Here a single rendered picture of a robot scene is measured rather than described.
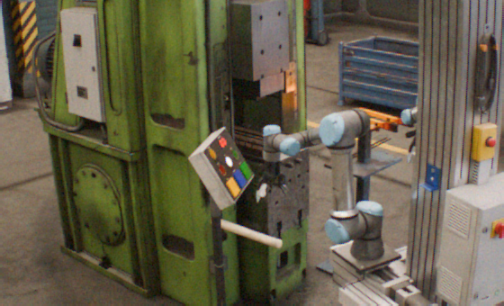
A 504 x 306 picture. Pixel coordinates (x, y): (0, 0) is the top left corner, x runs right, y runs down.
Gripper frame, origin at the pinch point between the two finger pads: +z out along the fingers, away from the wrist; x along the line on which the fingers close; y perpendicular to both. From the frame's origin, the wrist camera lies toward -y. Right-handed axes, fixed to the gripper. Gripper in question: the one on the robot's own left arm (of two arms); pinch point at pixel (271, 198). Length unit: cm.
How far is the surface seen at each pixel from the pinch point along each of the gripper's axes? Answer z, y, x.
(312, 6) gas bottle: 32, -657, 435
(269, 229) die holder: 40, -41, 20
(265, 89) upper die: -37, -49, 25
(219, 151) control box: -21.3, -16.6, -17.5
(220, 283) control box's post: 52, -20, -20
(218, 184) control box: -11.4, -3.7, -24.4
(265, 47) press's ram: -59, -49, 26
